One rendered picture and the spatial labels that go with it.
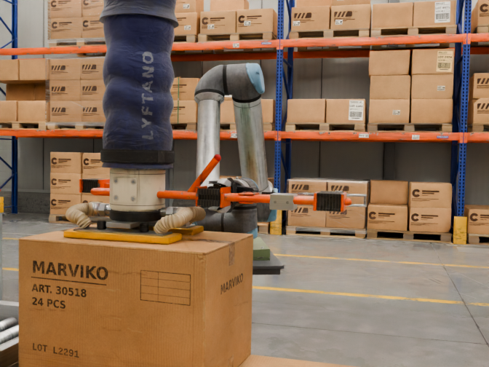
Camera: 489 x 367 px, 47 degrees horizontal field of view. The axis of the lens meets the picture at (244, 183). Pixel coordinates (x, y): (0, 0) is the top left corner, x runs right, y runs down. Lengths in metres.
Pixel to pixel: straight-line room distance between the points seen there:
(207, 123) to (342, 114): 6.77
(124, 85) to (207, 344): 0.77
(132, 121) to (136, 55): 0.19
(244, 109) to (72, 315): 1.00
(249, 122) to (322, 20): 6.86
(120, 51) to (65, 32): 8.66
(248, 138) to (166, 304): 0.93
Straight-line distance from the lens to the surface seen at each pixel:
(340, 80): 10.17
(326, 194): 1.59
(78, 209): 1.82
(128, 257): 1.60
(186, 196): 1.70
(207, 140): 2.08
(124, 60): 1.72
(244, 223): 1.97
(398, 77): 8.84
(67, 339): 1.76
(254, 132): 2.26
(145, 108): 1.70
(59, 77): 10.31
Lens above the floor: 1.19
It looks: 3 degrees down
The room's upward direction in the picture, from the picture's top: 1 degrees clockwise
